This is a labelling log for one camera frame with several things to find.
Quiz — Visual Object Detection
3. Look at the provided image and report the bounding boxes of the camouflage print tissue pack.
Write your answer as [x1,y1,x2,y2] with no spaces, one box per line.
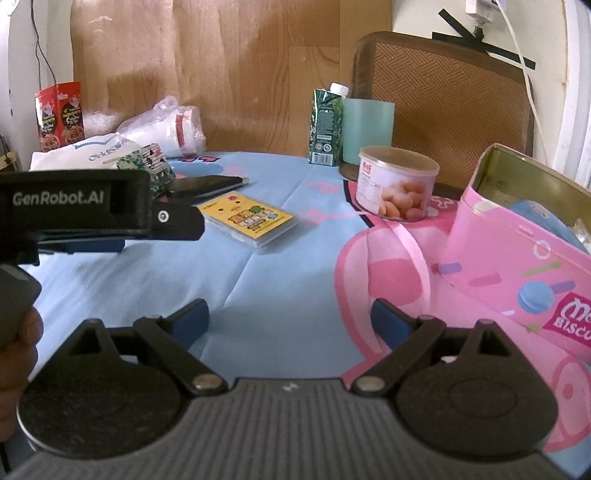
[117,144,177,200]

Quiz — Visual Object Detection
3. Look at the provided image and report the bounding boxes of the thin black cable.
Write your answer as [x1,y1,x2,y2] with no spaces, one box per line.
[28,0,58,88]

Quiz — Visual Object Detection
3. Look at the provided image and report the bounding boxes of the plastic bag of cups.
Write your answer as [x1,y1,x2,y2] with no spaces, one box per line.
[115,95,207,158]

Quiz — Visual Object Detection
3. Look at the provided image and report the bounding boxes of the person's left hand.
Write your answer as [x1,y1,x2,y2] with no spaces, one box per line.
[0,307,43,444]

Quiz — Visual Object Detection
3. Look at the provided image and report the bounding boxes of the red snack box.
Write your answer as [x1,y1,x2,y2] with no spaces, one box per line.
[34,82,87,153]

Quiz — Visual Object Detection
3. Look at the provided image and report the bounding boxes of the green drink carton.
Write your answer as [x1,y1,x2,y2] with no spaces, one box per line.
[306,83,350,166]

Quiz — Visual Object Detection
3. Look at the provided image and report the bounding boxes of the large white tissue pack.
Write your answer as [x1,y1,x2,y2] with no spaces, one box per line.
[30,134,143,172]

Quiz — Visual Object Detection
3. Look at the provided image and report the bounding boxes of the black tape strips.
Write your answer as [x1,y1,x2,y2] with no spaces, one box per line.
[431,8,536,71]

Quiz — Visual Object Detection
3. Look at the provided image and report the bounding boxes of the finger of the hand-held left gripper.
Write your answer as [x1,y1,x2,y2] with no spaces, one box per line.
[150,205,206,243]
[37,236,126,256]

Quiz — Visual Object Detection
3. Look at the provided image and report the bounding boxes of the yellow card case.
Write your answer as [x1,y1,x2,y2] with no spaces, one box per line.
[198,191,304,256]

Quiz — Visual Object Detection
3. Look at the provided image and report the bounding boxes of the white power strip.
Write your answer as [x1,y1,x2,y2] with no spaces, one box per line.
[465,0,511,26]

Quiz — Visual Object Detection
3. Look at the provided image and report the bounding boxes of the round snack tin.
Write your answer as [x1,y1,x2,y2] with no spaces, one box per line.
[355,146,441,223]

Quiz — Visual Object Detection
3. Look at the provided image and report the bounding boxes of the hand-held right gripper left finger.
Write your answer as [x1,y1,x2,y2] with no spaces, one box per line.
[68,298,227,398]

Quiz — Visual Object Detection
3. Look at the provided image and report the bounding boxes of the pink biscuit tin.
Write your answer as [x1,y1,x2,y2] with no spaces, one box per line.
[436,143,591,354]

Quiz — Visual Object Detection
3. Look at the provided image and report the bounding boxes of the white window frame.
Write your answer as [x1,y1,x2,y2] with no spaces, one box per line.
[554,0,591,185]

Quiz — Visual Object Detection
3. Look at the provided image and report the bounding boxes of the white power cable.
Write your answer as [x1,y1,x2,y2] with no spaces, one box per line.
[496,0,548,167]

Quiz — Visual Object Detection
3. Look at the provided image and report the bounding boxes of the black flat case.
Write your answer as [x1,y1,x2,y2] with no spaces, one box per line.
[167,174,251,202]

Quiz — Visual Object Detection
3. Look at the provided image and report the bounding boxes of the wood pattern wall sheet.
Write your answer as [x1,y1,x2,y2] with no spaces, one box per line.
[69,0,393,155]

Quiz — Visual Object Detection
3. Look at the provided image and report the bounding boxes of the pale green cup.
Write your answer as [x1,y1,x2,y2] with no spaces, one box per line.
[341,98,396,169]

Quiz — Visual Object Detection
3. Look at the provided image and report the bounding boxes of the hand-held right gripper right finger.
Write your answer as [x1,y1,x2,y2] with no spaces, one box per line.
[352,298,513,398]

